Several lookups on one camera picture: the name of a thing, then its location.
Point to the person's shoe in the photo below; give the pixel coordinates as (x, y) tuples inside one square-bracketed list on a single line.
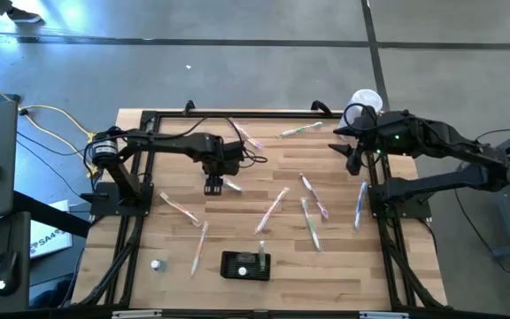
[(25, 15)]

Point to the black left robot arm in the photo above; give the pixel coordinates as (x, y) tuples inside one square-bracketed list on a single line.
[(180, 144)]

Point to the white printed booklet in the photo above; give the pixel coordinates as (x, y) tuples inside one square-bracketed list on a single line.
[(49, 235)]

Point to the green toothbrush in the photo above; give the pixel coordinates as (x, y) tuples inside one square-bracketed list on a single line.
[(261, 257), (310, 223), (301, 129)]

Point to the black frame clamp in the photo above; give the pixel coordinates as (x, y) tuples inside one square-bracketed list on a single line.
[(321, 106), (188, 107)]

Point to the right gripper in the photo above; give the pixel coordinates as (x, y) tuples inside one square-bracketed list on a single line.
[(370, 137)]

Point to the black desk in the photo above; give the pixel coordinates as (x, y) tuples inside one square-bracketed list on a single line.
[(25, 274)]

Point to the black aluminium table frame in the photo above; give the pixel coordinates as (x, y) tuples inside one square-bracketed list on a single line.
[(281, 114)]

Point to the black diagonal beam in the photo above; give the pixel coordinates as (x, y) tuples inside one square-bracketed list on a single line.
[(51, 215)]

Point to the purple toothbrush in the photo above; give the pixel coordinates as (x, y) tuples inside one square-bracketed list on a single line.
[(313, 195), (251, 141)]

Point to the white frame bracket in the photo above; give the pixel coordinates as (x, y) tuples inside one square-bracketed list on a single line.
[(383, 315), (135, 314)]

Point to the black computer mouse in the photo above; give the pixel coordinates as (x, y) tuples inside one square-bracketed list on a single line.
[(6, 270)]

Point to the white green wipes canister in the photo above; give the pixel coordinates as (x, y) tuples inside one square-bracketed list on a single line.
[(368, 98)]

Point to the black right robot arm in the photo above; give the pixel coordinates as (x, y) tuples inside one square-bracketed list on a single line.
[(450, 139)]

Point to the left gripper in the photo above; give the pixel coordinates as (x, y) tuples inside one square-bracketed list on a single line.
[(224, 159)]

